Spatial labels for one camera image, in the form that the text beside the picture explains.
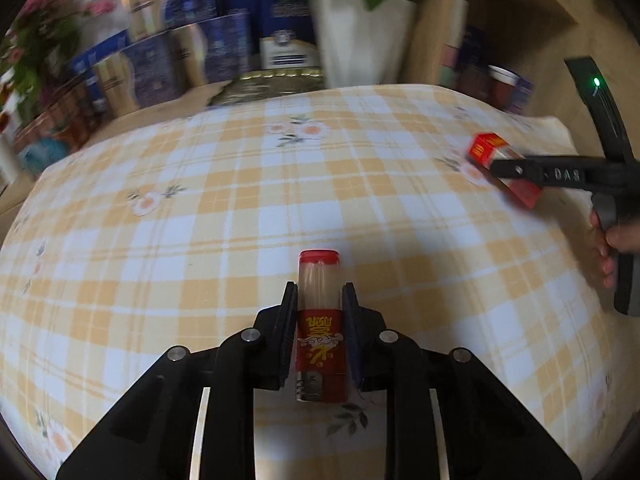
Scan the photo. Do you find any flat blue box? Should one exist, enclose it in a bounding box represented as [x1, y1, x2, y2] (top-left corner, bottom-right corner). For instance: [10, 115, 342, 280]
[70, 30, 131, 76]

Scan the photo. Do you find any white faceted vase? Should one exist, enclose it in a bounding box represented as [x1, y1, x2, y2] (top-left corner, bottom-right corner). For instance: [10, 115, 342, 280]
[307, 0, 418, 88]

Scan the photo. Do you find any red paper cup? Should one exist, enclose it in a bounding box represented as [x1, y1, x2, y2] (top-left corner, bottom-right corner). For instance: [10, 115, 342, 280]
[487, 64, 521, 108]

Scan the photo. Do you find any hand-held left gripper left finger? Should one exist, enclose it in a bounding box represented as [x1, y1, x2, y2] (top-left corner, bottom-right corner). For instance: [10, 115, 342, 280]
[56, 281, 298, 480]

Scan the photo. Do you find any red white cigarette pack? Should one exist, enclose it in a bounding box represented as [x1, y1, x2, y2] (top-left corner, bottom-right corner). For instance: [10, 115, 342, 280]
[467, 132, 543, 209]

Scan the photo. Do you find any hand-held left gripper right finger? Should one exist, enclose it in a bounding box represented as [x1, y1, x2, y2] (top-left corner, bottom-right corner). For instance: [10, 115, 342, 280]
[342, 282, 583, 480]

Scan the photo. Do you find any wooden shelf unit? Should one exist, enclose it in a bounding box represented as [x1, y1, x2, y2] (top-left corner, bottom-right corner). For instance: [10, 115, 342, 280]
[405, 0, 576, 111]

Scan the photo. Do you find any pink blossom plant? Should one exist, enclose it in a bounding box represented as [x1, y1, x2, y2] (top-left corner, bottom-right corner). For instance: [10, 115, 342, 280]
[0, 0, 116, 111]

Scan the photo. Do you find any stack of pastel paper cups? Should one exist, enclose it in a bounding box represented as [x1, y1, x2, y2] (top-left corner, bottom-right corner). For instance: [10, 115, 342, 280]
[440, 0, 471, 88]

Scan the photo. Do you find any small purple box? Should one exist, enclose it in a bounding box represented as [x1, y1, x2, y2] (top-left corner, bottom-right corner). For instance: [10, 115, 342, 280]
[510, 77, 535, 116]

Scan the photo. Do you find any blue white box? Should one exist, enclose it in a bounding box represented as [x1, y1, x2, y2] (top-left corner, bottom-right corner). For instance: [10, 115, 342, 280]
[259, 0, 321, 70]

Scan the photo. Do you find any striped wavy planter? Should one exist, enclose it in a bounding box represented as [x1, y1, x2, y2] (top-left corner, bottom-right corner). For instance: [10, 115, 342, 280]
[12, 85, 108, 173]

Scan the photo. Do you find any golden tray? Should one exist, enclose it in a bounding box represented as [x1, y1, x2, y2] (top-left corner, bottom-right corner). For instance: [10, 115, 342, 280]
[207, 67, 326, 107]

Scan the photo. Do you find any white ribbed vase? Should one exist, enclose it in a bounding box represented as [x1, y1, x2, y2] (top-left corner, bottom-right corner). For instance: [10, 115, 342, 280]
[0, 130, 21, 186]

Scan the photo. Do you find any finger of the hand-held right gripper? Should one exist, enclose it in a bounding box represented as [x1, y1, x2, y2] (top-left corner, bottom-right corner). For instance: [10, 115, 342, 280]
[489, 156, 546, 190]

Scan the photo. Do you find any person's right hand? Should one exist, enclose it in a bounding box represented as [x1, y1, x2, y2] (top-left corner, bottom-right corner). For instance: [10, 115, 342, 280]
[590, 210, 640, 289]

